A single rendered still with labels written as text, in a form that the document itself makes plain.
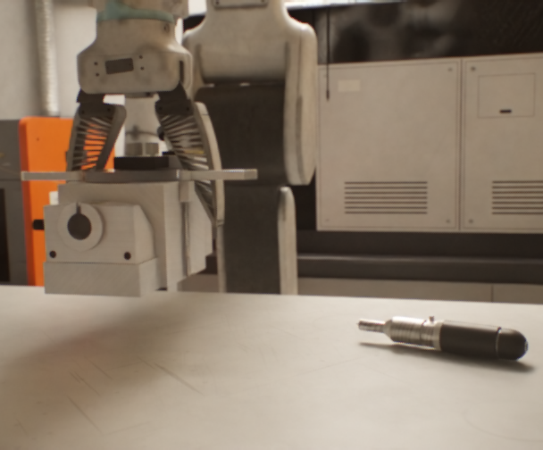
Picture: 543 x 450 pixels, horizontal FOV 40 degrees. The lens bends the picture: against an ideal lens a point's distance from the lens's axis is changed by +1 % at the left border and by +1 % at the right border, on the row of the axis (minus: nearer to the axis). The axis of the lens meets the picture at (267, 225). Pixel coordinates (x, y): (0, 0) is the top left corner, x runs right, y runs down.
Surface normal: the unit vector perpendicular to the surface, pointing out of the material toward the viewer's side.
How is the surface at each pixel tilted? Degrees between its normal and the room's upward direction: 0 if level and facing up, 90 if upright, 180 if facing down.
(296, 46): 65
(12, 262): 90
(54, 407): 0
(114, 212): 90
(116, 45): 98
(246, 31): 101
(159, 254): 90
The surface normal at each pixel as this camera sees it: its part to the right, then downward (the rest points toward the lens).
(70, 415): -0.02, -0.99
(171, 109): -0.26, 0.12
